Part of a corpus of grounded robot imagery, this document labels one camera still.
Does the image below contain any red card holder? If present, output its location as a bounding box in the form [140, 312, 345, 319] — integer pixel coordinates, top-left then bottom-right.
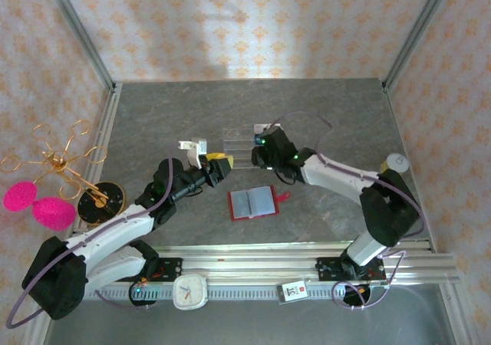
[227, 186, 292, 222]

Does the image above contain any small white label card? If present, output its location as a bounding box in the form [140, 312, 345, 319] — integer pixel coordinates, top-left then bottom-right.
[276, 279, 311, 306]

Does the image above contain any clear acrylic drawer box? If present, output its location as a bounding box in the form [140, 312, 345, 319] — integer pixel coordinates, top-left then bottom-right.
[222, 126, 265, 169]

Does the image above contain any gold jewelry stand black base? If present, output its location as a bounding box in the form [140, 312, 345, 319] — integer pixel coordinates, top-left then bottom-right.
[0, 119, 127, 228]

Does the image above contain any white square alarm clock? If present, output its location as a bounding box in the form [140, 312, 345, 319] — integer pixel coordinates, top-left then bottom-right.
[172, 274, 209, 311]

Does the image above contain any black round controller board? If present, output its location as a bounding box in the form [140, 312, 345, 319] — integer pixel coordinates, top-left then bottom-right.
[128, 281, 162, 307]
[337, 281, 375, 310]

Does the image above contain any pink pompom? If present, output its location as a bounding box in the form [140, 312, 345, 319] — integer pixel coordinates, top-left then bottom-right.
[32, 196, 77, 231]
[3, 182, 38, 212]

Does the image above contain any small yellow white jar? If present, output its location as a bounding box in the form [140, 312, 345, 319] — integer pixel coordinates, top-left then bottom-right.
[379, 153, 410, 174]

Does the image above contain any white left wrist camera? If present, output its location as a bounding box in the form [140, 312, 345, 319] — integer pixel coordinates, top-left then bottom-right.
[178, 140, 209, 169]

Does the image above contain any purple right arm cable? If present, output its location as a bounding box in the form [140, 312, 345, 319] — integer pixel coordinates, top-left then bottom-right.
[268, 110, 427, 312]

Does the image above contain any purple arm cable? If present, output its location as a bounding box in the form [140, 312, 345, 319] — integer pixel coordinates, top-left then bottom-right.
[5, 156, 176, 330]
[268, 110, 427, 312]

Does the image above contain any aluminium side rail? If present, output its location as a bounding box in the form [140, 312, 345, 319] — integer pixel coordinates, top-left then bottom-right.
[383, 86, 437, 252]
[63, 84, 124, 254]

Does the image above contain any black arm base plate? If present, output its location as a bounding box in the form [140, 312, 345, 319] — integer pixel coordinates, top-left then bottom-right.
[114, 258, 183, 283]
[316, 256, 384, 281]

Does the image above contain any aluminium mounting rail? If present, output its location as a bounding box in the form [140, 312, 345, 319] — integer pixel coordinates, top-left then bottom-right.
[41, 245, 461, 285]

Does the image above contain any grey slotted cable tray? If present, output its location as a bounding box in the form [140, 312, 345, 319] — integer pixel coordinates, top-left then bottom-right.
[82, 285, 384, 303]

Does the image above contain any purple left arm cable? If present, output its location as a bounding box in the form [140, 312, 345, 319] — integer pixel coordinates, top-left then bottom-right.
[5, 156, 176, 330]

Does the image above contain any aluminium corner post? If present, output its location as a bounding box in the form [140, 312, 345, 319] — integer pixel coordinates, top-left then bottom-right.
[383, 0, 456, 91]
[41, 0, 118, 93]

